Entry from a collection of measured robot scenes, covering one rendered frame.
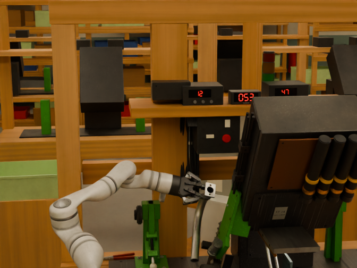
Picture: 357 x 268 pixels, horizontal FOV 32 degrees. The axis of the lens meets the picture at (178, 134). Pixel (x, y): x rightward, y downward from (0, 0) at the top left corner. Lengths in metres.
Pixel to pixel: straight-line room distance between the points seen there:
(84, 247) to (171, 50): 0.94
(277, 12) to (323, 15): 0.19
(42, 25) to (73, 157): 6.67
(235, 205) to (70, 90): 0.78
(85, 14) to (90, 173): 0.66
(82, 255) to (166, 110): 0.75
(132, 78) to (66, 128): 6.71
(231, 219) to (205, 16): 0.80
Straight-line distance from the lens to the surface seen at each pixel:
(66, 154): 2.54
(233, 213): 2.26
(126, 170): 2.26
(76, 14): 2.47
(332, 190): 2.17
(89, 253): 1.87
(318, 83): 9.70
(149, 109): 2.38
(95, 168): 2.64
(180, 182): 2.34
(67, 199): 2.11
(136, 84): 9.22
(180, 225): 2.64
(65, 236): 2.07
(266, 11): 2.54
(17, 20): 9.20
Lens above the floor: 1.94
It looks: 12 degrees down
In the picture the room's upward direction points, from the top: straight up
